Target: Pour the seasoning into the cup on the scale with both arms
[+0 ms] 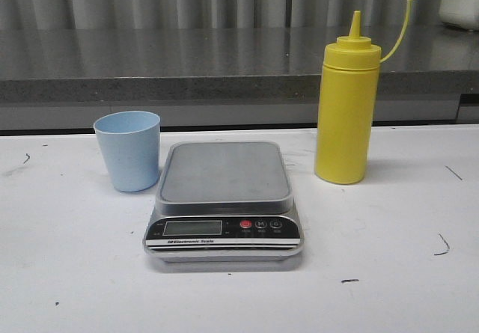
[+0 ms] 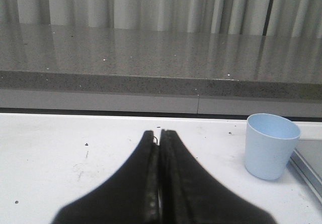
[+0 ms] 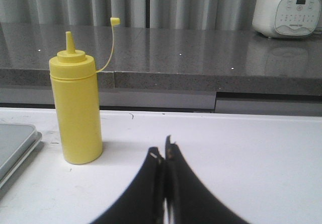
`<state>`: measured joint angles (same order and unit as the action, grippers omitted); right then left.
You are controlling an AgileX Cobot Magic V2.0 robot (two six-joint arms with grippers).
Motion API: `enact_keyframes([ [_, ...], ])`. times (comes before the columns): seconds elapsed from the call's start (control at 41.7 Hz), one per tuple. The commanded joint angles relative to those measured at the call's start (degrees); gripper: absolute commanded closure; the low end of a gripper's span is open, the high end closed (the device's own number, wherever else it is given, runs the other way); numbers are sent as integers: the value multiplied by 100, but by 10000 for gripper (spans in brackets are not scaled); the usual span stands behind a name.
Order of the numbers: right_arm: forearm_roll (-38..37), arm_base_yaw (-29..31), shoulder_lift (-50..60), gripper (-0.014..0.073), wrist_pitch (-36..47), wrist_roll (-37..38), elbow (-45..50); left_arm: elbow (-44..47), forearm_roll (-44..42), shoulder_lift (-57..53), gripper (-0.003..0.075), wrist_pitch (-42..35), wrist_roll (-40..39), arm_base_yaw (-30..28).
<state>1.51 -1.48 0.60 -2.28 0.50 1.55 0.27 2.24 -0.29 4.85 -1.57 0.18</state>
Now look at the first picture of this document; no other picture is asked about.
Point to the light blue plastic cup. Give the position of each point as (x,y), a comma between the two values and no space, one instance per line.
(129,143)

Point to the yellow squeeze bottle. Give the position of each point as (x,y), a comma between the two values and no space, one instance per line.
(348,86)

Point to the silver electronic kitchen scale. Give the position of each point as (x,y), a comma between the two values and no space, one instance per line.
(224,201)

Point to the grey stone counter shelf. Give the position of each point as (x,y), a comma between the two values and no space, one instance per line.
(64,79)

